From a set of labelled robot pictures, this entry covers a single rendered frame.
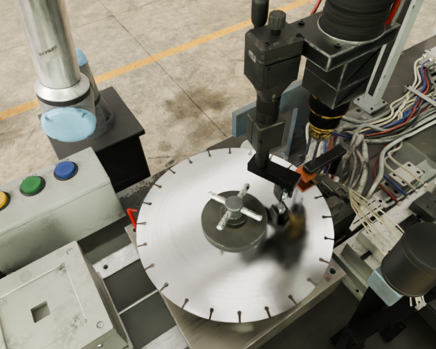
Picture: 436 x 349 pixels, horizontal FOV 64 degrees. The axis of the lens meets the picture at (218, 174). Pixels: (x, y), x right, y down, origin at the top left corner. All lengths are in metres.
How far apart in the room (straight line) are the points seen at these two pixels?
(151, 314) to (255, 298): 0.28
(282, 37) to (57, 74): 0.52
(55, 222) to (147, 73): 1.89
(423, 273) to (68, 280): 0.53
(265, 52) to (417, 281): 0.30
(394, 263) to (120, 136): 0.80
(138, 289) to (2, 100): 2.14
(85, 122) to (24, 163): 1.40
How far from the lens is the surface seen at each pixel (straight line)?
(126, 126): 1.07
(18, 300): 0.69
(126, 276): 0.79
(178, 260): 0.57
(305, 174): 0.64
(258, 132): 0.48
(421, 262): 0.42
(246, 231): 0.57
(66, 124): 0.86
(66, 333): 0.63
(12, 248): 0.83
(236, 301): 0.54
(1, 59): 3.16
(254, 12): 0.44
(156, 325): 0.74
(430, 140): 1.13
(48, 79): 0.82
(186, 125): 2.12
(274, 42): 0.40
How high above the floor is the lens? 1.46
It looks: 52 degrees down
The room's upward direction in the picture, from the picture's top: 3 degrees counter-clockwise
